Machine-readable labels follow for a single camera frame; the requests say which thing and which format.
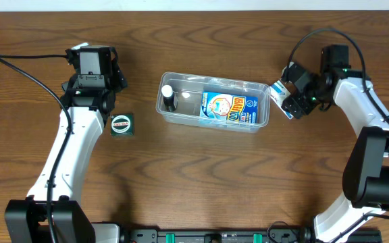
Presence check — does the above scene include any clear plastic container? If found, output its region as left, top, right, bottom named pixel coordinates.
left=156, top=72, right=270, bottom=133

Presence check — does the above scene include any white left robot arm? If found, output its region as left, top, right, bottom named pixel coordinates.
left=4, top=43, right=127, bottom=242

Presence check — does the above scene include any black bottle white cap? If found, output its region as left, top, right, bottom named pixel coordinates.
left=161, top=85, right=177, bottom=112

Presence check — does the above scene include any white blue Panadol box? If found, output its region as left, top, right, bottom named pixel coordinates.
left=270, top=80, right=293, bottom=119

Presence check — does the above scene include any blue Kool Fever box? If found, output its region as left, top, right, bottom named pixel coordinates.
left=200, top=91, right=258, bottom=124

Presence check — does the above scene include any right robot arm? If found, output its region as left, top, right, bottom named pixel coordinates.
left=281, top=45, right=389, bottom=242

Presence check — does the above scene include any green Zam-Buk tin box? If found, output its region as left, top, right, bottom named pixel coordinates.
left=111, top=113, right=134, bottom=137

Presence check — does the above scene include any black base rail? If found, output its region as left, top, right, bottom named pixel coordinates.
left=93, top=221, right=383, bottom=243

